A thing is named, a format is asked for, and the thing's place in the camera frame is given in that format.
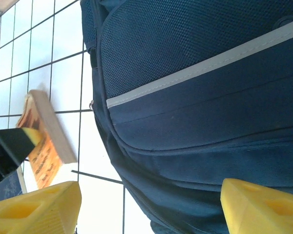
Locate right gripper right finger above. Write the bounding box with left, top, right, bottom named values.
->
left=221, top=178, right=293, bottom=234

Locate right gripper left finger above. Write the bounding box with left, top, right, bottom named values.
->
left=0, top=180, right=83, bottom=234

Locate orange paperback book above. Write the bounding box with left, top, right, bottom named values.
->
left=16, top=89, right=78, bottom=190

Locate navy blue backpack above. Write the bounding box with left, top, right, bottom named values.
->
left=79, top=0, right=293, bottom=234

